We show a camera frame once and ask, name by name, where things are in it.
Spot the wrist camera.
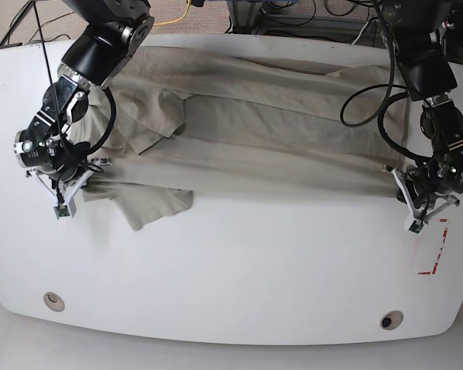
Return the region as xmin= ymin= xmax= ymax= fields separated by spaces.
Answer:
xmin=404 ymin=216 xmax=426 ymax=235
xmin=53 ymin=200 xmax=76 ymax=219

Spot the red tape marking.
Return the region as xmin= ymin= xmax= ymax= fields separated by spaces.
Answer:
xmin=412 ymin=218 xmax=450 ymax=276

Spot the right table grommet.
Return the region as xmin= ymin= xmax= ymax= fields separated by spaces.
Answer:
xmin=380 ymin=311 xmax=404 ymax=331

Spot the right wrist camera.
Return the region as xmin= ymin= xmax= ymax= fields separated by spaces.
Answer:
xmin=53 ymin=200 xmax=76 ymax=219

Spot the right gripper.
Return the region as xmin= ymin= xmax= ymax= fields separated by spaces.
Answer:
xmin=25 ymin=158 xmax=112 ymax=208

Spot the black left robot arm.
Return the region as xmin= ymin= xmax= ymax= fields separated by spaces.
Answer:
xmin=357 ymin=1 xmax=463 ymax=234

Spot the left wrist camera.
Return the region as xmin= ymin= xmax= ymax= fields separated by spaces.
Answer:
xmin=404 ymin=216 xmax=426 ymax=235

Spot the left table grommet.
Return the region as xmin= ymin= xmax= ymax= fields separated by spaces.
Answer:
xmin=43 ymin=292 xmax=65 ymax=312

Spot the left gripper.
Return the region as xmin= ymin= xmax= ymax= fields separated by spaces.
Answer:
xmin=383 ymin=163 xmax=460 ymax=226

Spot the beige t-shirt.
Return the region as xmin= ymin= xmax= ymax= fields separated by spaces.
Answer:
xmin=82 ymin=47 xmax=403 ymax=230

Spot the table grommet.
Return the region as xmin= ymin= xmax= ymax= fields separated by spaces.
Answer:
xmin=380 ymin=311 xmax=404 ymax=331
xmin=43 ymin=292 xmax=65 ymax=312

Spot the aluminium table leg frame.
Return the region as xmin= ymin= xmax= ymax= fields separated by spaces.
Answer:
xmin=225 ymin=1 xmax=273 ymax=35

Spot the yellow cable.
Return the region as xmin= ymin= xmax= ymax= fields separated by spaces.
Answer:
xmin=154 ymin=0 xmax=190 ymax=27

